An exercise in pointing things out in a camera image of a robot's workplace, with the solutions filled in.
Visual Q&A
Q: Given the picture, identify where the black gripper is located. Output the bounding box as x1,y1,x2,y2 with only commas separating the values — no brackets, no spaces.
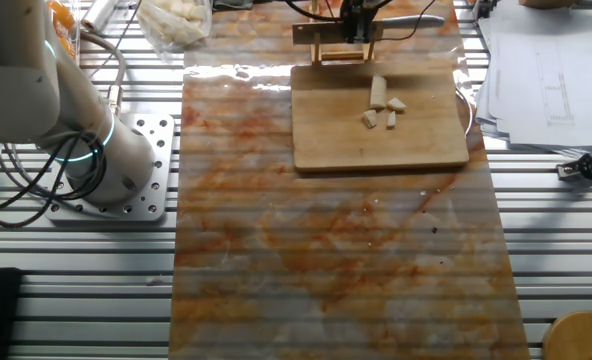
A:
338,0,378,46

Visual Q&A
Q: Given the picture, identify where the steel kitchen knife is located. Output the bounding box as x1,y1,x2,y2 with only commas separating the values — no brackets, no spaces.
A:
290,13,447,46

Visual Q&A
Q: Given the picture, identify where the plastic bag of radish pieces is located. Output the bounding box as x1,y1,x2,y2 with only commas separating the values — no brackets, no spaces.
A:
135,0,214,54

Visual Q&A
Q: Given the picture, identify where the wooden peg rack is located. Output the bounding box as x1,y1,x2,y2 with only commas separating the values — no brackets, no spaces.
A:
307,0,378,66

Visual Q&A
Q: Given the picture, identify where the wooden cutting board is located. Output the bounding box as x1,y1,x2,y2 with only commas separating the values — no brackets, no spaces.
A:
289,58,471,174

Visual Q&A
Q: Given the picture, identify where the grey cloth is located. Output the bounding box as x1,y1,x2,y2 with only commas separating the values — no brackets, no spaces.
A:
211,0,255,12

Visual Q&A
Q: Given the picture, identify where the cardboard box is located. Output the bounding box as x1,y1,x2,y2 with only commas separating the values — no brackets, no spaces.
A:
518,0,578,10

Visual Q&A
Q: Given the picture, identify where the white paper stack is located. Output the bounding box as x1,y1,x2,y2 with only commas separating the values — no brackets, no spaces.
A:
474,3,592,157

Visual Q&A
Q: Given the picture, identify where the stained clear plastic sheet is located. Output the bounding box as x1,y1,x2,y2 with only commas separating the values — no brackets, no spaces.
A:
168,0,532,360

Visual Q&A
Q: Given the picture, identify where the white plastic wrap roll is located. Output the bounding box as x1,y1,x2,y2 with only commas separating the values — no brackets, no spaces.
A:
79,0,123,34

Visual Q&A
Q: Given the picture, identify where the bag of orange food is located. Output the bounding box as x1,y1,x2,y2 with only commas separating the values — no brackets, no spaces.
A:
45,0,79,59

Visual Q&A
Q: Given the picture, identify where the thick black cable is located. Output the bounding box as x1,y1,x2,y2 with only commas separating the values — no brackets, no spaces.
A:
281,0,347,23

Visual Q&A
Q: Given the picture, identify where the thin metal wire loop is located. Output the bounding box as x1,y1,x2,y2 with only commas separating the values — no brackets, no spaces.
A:
454,86,478,139

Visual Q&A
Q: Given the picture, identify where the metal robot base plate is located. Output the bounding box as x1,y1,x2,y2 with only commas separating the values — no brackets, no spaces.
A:
42,113,177,223

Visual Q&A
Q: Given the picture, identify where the grey conduit hose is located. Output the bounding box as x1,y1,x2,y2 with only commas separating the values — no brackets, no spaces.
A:
78,30,128,117

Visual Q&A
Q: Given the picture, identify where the thin dark cable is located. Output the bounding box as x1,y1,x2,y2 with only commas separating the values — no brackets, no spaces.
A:
88,0,145,80

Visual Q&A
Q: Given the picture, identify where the metal clamp bracket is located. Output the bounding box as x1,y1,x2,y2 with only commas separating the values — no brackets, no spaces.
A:
555,144,592,182

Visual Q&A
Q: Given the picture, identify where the black base cable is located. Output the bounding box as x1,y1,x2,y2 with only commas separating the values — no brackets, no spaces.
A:
0,144,108,229
0,130,105,209

